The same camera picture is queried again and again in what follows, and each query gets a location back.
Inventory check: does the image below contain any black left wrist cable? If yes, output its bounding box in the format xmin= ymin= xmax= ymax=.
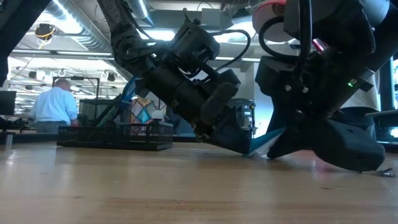
xmin=214 ymin=29 xmax=251 ymax=73

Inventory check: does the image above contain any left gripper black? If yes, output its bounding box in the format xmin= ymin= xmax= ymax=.
xmin=136 ymin=20 xmax=252 ymax=156

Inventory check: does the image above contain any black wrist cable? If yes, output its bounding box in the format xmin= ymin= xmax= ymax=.
xmin=214 ymin=29 xmax=251 ymax=73
xmin=259 ymin=0 xmax=313 ymax=63

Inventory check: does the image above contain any person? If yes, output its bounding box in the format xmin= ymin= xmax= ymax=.
xmin=30 ymin=78 xmax=78 ymax=134

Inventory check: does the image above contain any black vertical post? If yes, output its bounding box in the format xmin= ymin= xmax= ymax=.
xmin=379 ymin=57 xmax=395 ymax=142

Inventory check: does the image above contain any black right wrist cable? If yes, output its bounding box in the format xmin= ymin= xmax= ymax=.
xmin=259 ymin=0 xmax=313 ymax=63

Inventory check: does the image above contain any black background monitor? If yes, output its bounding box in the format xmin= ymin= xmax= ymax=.
xmin=0 ymin=90 xmax=17 ymax=116

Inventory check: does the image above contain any teal sticky note pad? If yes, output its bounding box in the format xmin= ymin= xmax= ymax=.
xmin=245 ymin=127 xmax=285 ymax=157

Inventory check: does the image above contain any black aluminium table frame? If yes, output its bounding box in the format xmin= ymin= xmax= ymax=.
xmin=0 ymin=132 xmax=398 ymax=154

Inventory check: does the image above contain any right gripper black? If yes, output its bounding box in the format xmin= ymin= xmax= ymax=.
xmin=254 ymin=18 xmax=387 ymax=174

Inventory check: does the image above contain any grey-blue pen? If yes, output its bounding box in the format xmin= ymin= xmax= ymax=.
xmin=96 ymin=93 xmax=131 ymax=128

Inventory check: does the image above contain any black mesh desk organizer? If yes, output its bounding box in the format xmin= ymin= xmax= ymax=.
xmin=57 ymin=98 xmax=174 ymax=151

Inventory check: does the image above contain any yellow black ceiling reel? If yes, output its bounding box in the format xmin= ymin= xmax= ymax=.
xmin=34 ymin=23 xmax=57 ymax=43

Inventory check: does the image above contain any black cabinet machine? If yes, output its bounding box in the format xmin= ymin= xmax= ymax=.
xmin=234 ymin=98 xmax=257 ymax=134

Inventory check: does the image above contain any colourful patchwork panel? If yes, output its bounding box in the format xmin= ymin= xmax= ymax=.
xmin=129 ymin=96 xmax=160 ymax=125

